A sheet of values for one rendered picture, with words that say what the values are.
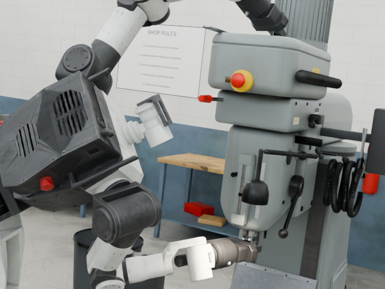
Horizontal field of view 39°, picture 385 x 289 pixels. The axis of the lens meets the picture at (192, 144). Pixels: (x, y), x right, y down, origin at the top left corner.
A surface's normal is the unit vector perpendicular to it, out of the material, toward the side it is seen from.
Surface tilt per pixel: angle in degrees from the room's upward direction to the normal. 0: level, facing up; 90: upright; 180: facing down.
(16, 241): 90
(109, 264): 130
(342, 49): 90
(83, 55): 64
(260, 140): 90
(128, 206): 44
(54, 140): 75
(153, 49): 90
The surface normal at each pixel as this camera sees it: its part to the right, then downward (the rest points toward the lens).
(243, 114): -0.45, 0.06
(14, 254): -0.10, 0.11
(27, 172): -0.51, -0.23
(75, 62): -0.22, -0.36
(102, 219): -0.72, 0.20
